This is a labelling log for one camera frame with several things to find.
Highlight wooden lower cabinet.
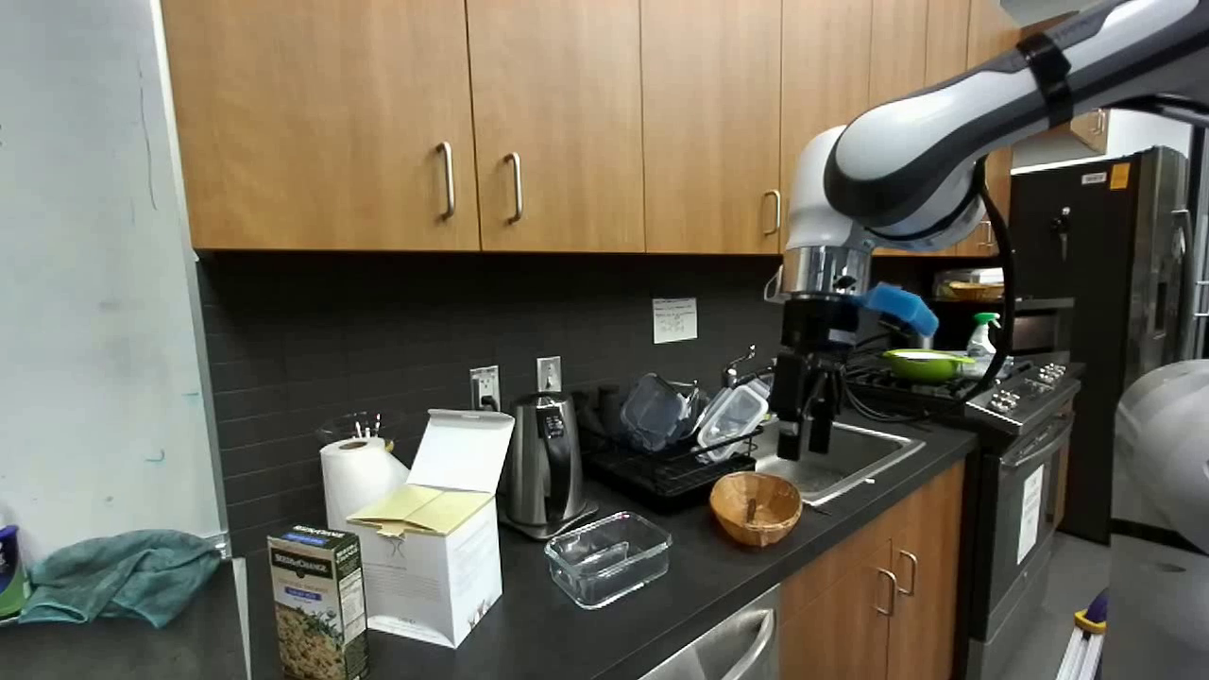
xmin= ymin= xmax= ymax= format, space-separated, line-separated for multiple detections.
xmin=778 ymin=466 xmax=964 ymax=680

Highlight stainless steel kettle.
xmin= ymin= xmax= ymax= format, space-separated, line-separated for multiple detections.
xmin=508 ymin=393 xmax=583 ymax=541

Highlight spray bottle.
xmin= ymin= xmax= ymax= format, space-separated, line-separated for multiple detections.
xmin=966 ymin=312 xmax=1001 ymax=377

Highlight black refrigerator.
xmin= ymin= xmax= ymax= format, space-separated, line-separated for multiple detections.
xmin=1008 ymin=147 xmax=1188 ymax=544

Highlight stainless steel dishwasher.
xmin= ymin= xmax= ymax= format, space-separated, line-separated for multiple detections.
xmin=639 ymin=590 xmax=783 ymax=680

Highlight paper towel roll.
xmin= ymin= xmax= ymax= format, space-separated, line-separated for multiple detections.
xmin=321 ymin=440 xmax=406 ymax=529

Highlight teal cloth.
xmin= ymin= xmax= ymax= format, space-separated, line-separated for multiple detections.
xmin=17 ymin=529 xmax=224 ymax=633

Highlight green frying pan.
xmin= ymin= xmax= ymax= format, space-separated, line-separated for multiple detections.
xmin=881 ymin=348 xmax=979 ymax=382

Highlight wooden upper cabinets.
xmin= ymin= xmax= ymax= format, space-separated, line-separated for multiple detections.
xmin=153 ymin=0 xmax=1028 ymax=257

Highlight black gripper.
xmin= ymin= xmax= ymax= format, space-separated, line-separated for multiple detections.
xmin=775 ymin=296 xmax=860 ymax=461

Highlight stainless steel sink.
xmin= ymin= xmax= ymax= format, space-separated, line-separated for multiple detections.
xmin=755 ymin=424 xmax=924 ymax=509

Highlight woven wicker basket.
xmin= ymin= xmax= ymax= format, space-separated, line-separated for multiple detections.
xmin=711 ymin=474 xmax=801 ymax=550

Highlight green cereal box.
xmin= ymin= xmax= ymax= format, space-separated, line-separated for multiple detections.
xmin=269 ymin=527 xmax=365 ymax=680

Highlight black dish rack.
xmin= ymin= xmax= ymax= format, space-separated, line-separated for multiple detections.
xmin=578 ymin=373 xmax=755 ymax=516

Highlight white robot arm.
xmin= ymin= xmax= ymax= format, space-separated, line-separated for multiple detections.
xmin=775 ymin=0 xmax=1209 ymax=454

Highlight clear glass container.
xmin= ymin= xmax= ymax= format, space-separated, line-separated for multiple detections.
xmin=542 ymin=509 xmax=672 ymax=611

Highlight white paper wall sign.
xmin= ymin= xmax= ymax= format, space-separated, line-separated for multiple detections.
xmin=651 ymin=300 xmax=697 ymax=348

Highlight black stove oven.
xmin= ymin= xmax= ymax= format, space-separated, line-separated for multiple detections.
xmin=867 ymin=308 xmax=1079 ymax=680

